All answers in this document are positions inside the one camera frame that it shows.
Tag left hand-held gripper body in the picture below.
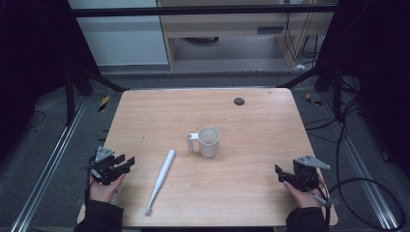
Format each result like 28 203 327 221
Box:
88 145 121 187

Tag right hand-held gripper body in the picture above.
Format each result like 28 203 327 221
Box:
291 155 332 191

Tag person's left hand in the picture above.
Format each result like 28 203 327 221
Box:
88 173 128 205

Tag person's right hand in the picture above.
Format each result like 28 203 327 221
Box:
282 180 324 210

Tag white toothbrush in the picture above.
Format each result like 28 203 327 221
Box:
143 149 177 217

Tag yellow black striped tape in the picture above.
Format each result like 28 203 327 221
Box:
98 95 111 113
305 92 324 107

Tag black curtain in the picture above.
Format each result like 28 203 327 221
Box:
0 0 101 162
313 0 410 180

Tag white cabinet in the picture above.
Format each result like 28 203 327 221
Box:
67 0 170 67

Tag light wooden desk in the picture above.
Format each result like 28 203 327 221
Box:
156 0 337 70

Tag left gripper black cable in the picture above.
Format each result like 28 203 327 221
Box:
84 163 98 207

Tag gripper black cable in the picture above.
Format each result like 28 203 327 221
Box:
84 163 98 207
312 175 335 232

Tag black floor cable loop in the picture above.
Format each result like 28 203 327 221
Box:
328 96 406 232

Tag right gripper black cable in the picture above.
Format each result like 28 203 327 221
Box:
312 175 335 232

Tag aluminium floor rail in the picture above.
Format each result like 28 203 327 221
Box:
322 93 402 230
9 96 90 232

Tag white cup with handle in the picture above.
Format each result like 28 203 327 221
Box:
185 126 222 160

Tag black upright frame post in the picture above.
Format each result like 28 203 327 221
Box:
64 69 77 127
333 69 343 122

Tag black slanted frame strut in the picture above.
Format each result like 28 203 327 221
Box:
278 61 330 89
75 66 130 93

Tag black hanging desk cables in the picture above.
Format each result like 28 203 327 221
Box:
283 12 323 66

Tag black horizontal frame bar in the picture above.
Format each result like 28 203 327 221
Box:
69 4 339 18

